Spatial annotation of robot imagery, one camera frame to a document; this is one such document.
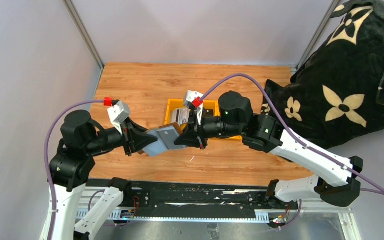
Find middle yellow bin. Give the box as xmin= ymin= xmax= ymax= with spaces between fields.
xmin=191 ymin=99 xmax=221 ymax=140

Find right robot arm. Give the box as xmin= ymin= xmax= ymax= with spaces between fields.
xmin=174 ymin=90 xmax=364 ymax=207

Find aluminium frame rail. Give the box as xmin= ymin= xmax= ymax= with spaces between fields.
xmin=39 ymin=185 xmax=363 ymax=240

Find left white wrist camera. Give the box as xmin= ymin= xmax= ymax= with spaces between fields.
xmin=107 ymin=100 xmax=131 ymax=135

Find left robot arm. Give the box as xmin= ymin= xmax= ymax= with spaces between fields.
xmin=41 ymin=110 xmax=158 ymax=240

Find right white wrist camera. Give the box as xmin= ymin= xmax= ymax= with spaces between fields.
xmin=183 ymin=90 xmax=204 ymax=125

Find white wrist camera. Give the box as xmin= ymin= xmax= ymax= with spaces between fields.
xmin=107 ymin=100 xmax=131 ymax=135
xmin=183 ymin=90 xmax=204 ymax=125

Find left yellow bin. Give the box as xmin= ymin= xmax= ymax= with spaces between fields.
xmin=164 ymin=98 xmax=191 ymax=130

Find silver cards in left bin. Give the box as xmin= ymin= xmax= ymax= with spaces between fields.
xmin=169 ymin=107 xmax=190 ymax=126

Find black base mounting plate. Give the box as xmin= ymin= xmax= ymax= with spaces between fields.
xmin=89 ymin=178 xmax=300 ymax=220

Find black floral blanket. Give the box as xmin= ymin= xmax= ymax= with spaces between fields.
xmin=260 ymin=0 xmax=384 ymax=149

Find yellow bin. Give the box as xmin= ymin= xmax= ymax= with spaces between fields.
xmin=191 ymin=99 xmax=221 ymax=140
xmin=164 ymin=98 xmax=191 ymax=130
xmin=215 ymin=132 xmax=242 ymax=140

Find right yellow bin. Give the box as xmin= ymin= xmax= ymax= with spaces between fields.
xmin=215 ymin=132 xmax=242 ymax=140

